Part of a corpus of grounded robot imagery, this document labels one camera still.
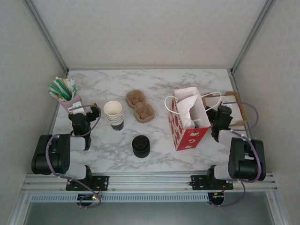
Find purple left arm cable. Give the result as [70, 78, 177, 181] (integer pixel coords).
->
[45, 105, 102, 209]

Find white red printed paper bag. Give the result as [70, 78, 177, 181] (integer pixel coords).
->
[164, 87, 222, 152]

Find small black circuit board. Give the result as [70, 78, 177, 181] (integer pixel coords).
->
[208, 192, 227, 207]
[77, 193, 98, 208]

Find stack of brown pulp carriers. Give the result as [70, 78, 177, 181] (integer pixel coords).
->
[125, 89, 156, 124]

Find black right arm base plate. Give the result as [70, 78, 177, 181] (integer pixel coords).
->
[191, 174, 234, 190]

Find white slotted cable duct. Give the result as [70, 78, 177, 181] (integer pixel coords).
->
[30, 193, 209, 203]

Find white wrapped straw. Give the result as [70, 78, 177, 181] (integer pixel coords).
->
[54, 76, 68, 94]
[67, 78, 76, 94]
[49, 91, 65, 101]

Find stack of paper cups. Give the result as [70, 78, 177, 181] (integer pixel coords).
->
[103, 100, 124, 131]

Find aluminium frame post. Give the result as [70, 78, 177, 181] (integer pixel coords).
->
[23, 0, 70, 74]
[230, 0, 277, 75]

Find brown cardboard tray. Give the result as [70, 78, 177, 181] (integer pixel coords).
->
[201, 91, 248, 127]

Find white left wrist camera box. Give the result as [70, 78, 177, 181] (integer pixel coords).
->
[67, 102, 85, 115]

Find pink straw holder cup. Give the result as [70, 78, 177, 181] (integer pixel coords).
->
[58, 93, 83, 113]

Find aluminium mounting rail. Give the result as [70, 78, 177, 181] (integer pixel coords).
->
[21, 172, 278, 193]

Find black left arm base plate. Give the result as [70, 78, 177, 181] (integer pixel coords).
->
[65, 175, 110, 191]

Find stack of black cup lids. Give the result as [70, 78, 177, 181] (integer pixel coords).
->
[132, 135, 151, 159]

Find white napkin stack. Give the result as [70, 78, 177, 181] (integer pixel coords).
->
[206, 95, 243, 125]

